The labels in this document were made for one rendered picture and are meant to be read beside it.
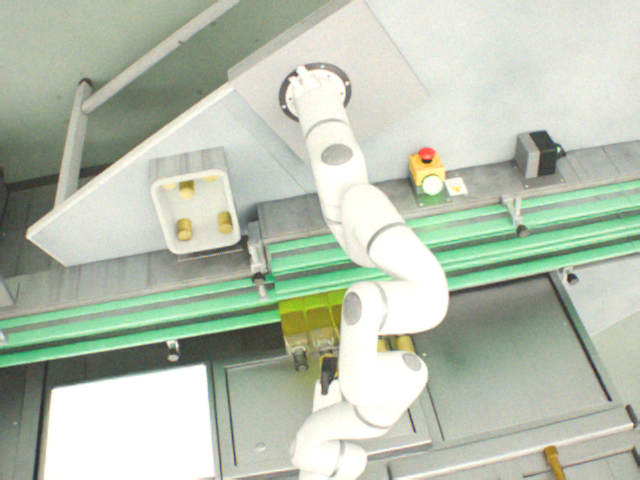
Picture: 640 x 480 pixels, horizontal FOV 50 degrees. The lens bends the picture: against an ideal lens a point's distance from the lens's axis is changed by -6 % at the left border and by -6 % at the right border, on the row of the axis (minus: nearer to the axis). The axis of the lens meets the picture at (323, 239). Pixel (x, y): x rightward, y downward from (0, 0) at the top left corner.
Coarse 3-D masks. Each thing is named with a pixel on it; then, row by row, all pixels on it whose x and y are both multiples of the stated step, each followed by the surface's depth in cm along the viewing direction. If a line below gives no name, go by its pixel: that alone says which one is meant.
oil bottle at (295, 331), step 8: (280, 304) 170; (288, 304) 170; (296, 304) 170; (280, 312) 169; (288, 312) 168; (296, 312) 168; (288, 320) 166; (296, 320) 166; (304, 320) 166; (288, 328) 165; (296, 328) 165; (304, 328) 164; (288, 336) 163; (296, 336) 163; (304, 336) 163; (288, 344) 163; (296, 344) 162; (304, 344) 163; (288, 352) 165
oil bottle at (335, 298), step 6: (330, 294) 171; (336, 294) 171; (342, 294) 170; (330, 300) 170; (336, 300) 169; (342, 300) 169; (330, 306) 169; (336, 306) 168; (330, 312) 170; (336, 312) 167; (336, 318) 165; (336, 324) 164; (336, 330) 164; (336, 336) 165
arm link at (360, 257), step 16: (352, 192) 126; (368, 192) 125; (352, 208) 125; (368, 208) 123; (384, 208) 123; (336, 224) 138; (352, 224) 124; (368, 224) 121; (384, 224) 120; (352, 240) 128; (368, 240) 120; (352, 256) 132
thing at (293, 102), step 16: (304, 80) 147; (320, 80) 149; (336, 80) 151; (288, 96) 152; (304, 96) 147; (320, 96) 145; (336, 96) 147; (304, 112) 144; (320, 112) 141; (336, 112) 142; (304, 128) 143
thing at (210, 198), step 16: (176, 176) 157; (192, 176) 157; (208, 176) 158; (224, 176) 159; (160, 192) 163; (176, 192) 168; (208, 192) 170; (224, 192) 171; (160, 208) 162; (176, 208) 172; (192, 208) 173; (208, 208) 173; (224, 208) 174; (176, 224) 175; (192, 224) 176; (208, 224) 176; (176, 240) 173; (192, 240) 173; (208, 240) 173; (224, 240) 173
